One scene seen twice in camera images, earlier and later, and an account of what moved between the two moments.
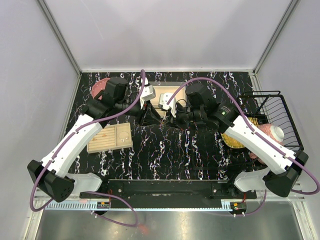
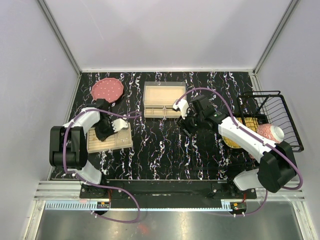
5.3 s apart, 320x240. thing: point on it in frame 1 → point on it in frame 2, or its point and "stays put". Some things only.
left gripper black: (149, 116) → (102, 136)
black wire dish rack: (267, 107) stays put
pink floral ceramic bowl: (275, 132) stays put
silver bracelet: (123, 140) stays put
